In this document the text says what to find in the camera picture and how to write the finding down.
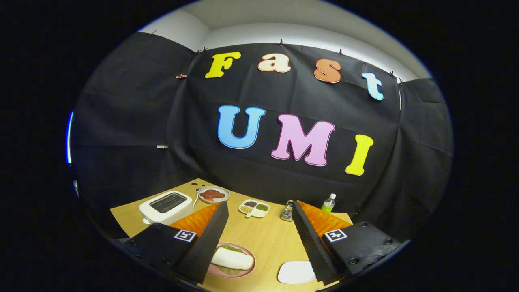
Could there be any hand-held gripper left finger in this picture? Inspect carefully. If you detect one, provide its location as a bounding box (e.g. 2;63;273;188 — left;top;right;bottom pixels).
122;201;229;284

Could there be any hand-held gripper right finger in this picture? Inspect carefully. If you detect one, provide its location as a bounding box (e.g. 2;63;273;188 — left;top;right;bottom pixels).
292;200;402;284

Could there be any toasted bread slice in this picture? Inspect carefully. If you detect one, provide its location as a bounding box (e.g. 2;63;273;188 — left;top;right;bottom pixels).
211;246;255;271

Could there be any small white dish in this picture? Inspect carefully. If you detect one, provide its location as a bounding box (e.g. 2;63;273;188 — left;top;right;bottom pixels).
277;261;316;285

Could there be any pink plate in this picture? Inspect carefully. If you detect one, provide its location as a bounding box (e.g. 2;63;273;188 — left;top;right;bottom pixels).
207;242;256;278

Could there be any green label bottle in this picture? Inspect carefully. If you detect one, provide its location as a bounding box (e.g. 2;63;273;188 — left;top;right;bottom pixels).
321;193;337;213

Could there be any beige round plate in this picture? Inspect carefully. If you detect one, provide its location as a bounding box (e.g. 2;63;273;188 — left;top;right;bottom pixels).
197;186;231;204

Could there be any white divided dish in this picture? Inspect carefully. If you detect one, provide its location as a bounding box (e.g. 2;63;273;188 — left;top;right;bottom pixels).
238;199;270;219

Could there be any white toaster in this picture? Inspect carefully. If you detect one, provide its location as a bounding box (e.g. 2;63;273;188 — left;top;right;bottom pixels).
139;191;194;226

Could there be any lit monitor screen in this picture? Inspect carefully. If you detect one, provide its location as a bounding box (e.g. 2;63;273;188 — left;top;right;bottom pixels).
66;110;74;165

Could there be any metal wire rack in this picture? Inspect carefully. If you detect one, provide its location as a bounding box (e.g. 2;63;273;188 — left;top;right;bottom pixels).
280;199;295;222

